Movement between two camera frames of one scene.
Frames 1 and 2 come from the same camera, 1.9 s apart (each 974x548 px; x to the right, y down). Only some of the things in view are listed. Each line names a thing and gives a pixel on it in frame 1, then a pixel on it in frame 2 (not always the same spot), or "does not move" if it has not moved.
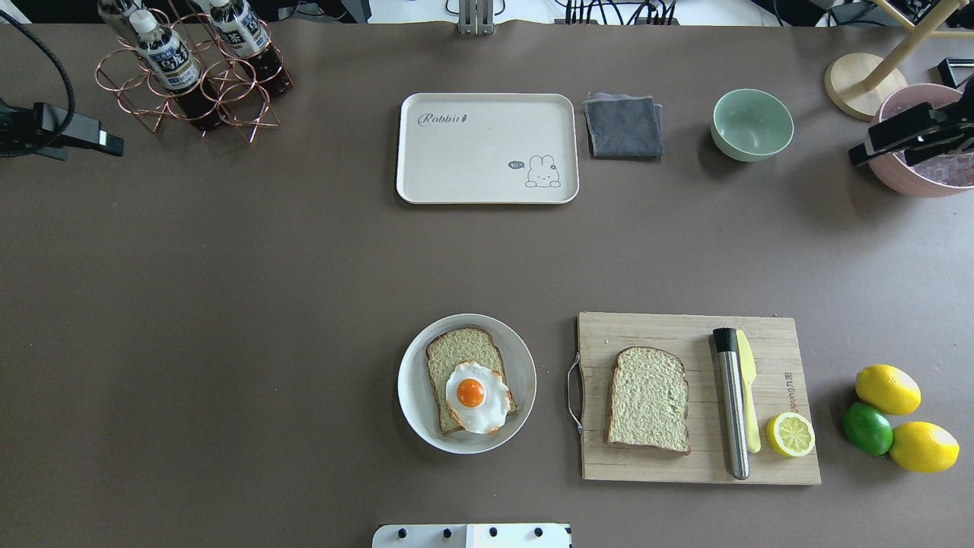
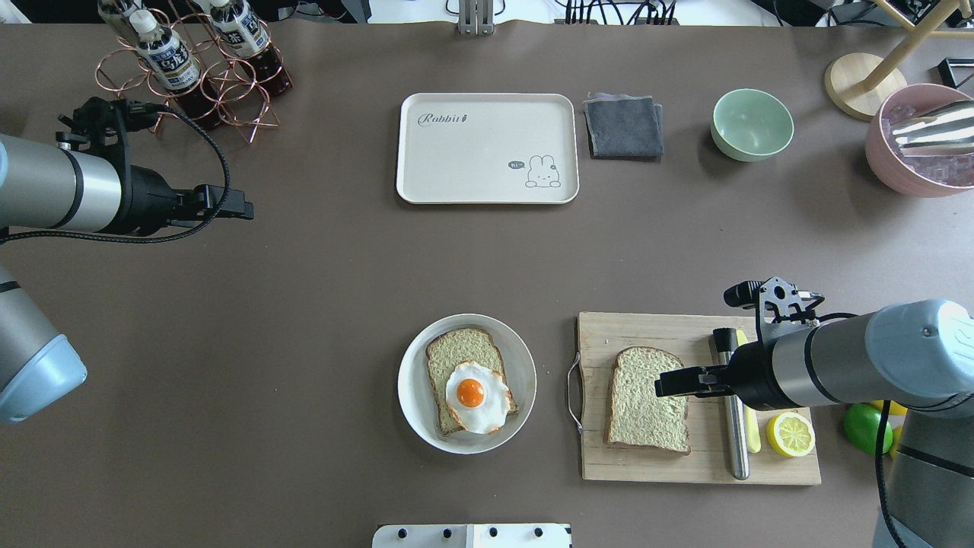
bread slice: x=648 y=400 does not move
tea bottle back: x=240 y=30 does not move
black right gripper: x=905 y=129 → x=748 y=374
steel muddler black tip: x=727 y=343 does not move
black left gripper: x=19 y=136 → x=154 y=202
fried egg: x=478 y=397 does not move
